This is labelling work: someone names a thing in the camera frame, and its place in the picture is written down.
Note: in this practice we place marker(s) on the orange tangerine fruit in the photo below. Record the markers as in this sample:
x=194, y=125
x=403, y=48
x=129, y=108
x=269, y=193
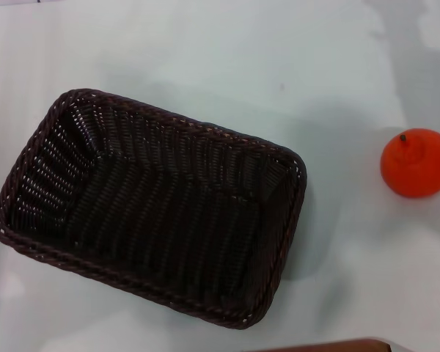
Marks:
x=418, y=168

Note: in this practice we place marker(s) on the dark brown woven basket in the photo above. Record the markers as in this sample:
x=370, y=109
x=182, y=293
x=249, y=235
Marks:
x=161, y=220

